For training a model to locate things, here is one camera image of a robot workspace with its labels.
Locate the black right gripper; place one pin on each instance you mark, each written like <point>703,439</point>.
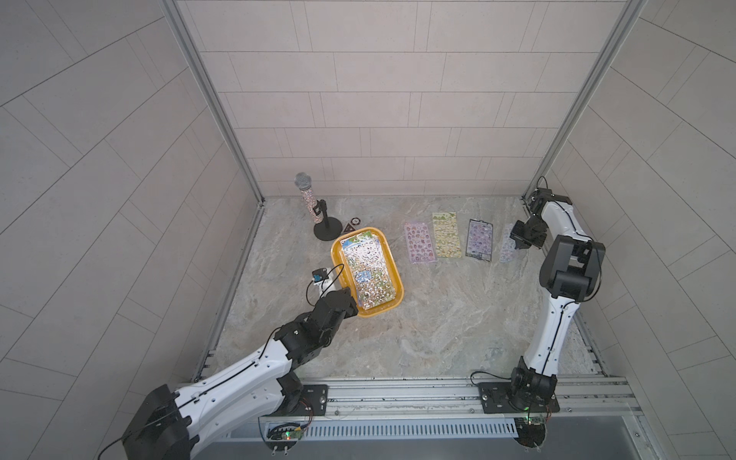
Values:
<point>520,240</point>

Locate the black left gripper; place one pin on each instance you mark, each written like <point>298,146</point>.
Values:
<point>349,303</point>

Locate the light blue sticker sheet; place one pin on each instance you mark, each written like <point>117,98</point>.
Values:
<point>508,251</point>

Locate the purple bonbon sticker sheet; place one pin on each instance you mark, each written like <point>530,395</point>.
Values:
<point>480,240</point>

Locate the yellow storage box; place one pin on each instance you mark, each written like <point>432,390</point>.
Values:
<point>344,277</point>

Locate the yellow-green sticker sheet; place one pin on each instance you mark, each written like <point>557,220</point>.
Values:
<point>446,235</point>

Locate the pink sticker sheet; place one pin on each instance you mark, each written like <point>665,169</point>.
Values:
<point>419,243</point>

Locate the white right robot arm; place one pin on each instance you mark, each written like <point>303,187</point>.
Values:
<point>571,275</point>

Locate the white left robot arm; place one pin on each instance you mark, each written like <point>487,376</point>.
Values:
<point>181,423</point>

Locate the panda sticker sheet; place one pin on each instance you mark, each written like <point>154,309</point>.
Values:
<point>366,260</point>

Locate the black microphone stand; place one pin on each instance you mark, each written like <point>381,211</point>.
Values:
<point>329,228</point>

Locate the left circuit board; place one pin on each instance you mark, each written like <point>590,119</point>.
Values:
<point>286,433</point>

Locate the circuit board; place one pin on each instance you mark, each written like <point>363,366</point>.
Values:
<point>530,422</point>
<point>286,433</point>

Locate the rhinestone microphone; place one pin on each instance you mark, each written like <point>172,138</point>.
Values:
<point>304,184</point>

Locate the right circuit board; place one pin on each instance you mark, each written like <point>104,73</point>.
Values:
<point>530,422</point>

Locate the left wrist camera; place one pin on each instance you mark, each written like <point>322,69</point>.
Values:
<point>320,278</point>

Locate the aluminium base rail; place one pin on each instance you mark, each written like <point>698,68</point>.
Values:
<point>453,398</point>

